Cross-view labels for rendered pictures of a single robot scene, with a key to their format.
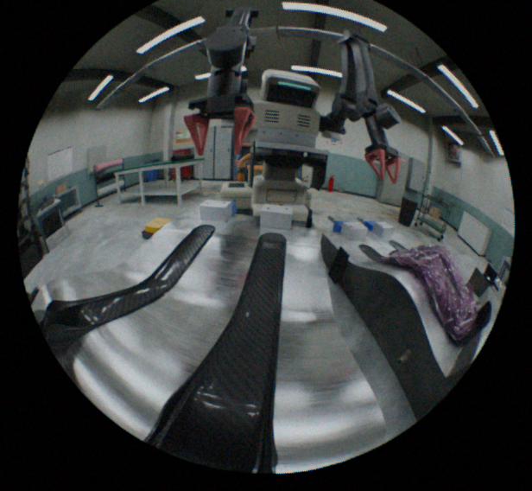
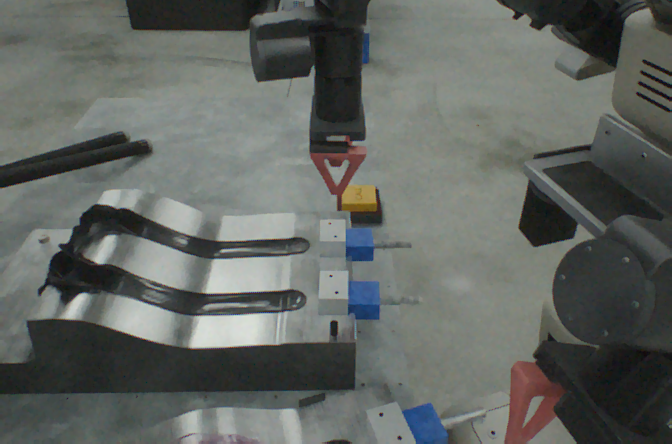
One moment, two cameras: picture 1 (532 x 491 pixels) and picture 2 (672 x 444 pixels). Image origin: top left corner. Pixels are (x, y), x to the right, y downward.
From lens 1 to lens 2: 0.69 m
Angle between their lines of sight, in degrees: 71
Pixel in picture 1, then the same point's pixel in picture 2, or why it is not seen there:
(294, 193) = not seen: hidden behind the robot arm
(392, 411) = not seen: outside the picture
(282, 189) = not seen: hidden behind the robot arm
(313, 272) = (237, 335)
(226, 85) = (317, 100)
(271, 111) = (657, 70)
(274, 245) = (285, 304)
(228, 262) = (247, 278)
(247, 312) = (196, 301)
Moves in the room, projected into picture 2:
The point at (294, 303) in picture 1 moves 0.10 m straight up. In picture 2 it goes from (202, 323) to (190, 261)
